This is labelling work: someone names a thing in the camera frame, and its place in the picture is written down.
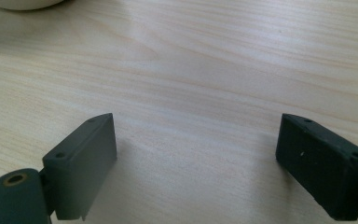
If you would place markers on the white round bowl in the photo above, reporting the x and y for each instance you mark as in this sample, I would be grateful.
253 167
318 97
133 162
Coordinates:
21 3

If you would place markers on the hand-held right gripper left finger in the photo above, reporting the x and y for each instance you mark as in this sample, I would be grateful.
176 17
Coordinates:
80 168

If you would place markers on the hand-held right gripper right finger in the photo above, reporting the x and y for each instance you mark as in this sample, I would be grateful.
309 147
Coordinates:
323 168

